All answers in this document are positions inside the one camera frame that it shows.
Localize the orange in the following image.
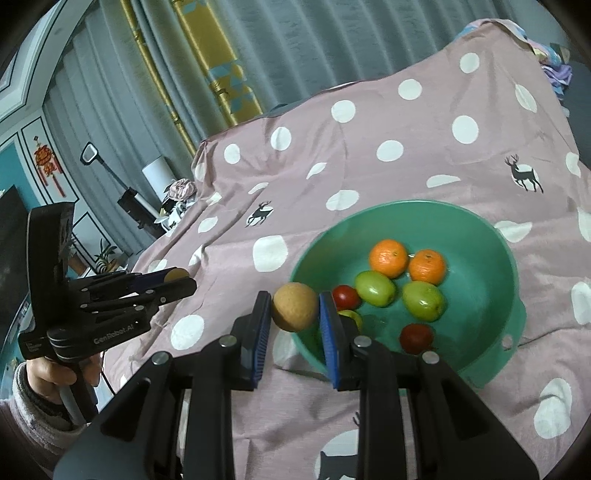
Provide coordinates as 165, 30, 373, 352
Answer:
369, 239, 410, 279
409, 249, 448, 285

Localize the black phone holder stand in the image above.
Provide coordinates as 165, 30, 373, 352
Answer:
79, 142, 158, 222

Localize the tan longan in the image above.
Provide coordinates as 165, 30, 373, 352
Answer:
271, 282, 320, 332

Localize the colourful clothes pile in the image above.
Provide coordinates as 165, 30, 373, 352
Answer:
462, 18, 573, 109

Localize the black box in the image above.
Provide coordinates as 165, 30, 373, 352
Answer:
117, 187, 160, 232

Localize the gold pole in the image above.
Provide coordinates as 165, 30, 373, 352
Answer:
121, 0, 197, 155

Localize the green plastic bowl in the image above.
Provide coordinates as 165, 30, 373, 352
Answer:
288, 199, 527, 388

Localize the red knot ornament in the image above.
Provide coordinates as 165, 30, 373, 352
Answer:
32, 135, 64, 199

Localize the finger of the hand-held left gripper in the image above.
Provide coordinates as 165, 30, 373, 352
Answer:
78, 268, 188, 298
83, 278, 197, 319

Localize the person's left hand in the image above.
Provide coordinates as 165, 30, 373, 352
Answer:
22, 356, 103, 393

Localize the black television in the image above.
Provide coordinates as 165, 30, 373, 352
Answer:
0, 185, 31, 342

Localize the grey curtain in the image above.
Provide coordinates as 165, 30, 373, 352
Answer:
41, 0, 568, 259

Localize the red tomato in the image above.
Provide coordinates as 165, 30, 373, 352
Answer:
332, 285, 362, 311
399, 323, 435, 355

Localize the person's left forearm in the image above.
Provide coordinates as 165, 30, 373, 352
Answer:
0, 364, 95, 467

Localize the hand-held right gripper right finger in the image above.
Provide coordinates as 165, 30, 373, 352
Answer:
318, 291, 540, 480

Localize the potted plant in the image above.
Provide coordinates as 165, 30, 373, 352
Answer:
92, 240, 121, 273

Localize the white cylinder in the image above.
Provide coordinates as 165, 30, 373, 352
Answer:
141, 156, 178, 201

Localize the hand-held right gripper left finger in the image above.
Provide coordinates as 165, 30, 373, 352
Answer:
54, 291, 273, 480

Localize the green jujube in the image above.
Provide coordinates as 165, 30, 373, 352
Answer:
355, 271, 397, 308
338, 309, 363, 333
402, 281, 445, 322

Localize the pink polka dot blanket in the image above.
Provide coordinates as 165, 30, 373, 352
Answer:
99, 18, 591, 480

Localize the yellow patterned curtain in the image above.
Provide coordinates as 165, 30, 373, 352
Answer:
173, 0, 264, 127

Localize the pile of clothes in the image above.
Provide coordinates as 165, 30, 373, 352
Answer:
159, 178, 204, 232

